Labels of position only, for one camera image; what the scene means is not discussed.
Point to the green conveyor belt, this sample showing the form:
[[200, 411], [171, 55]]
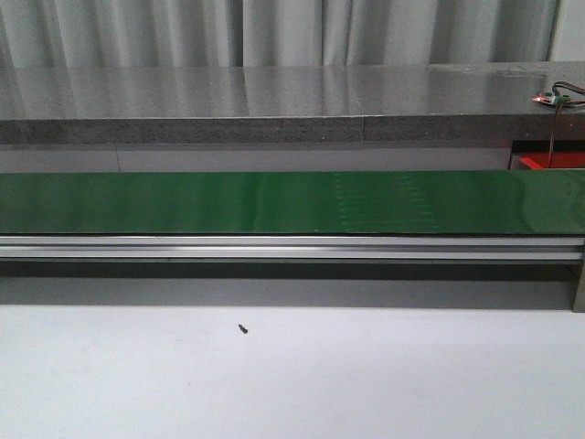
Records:
[[492, 202]]

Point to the red plastic bin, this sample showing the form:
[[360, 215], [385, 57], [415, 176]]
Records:
[[562, 160]]

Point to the grey stone counter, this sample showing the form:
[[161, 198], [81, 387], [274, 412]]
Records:
[[336, 104]]

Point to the small green circuit board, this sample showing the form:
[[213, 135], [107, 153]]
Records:
[[551, 100]]

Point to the grey conveyor support leg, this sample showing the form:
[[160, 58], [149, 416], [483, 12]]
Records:
[[578, 305]]

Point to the grey curtain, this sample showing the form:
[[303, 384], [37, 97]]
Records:
[[75, 34]]

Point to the aluminium conveyor side rail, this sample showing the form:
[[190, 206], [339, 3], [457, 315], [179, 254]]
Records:
[[429, 248]]

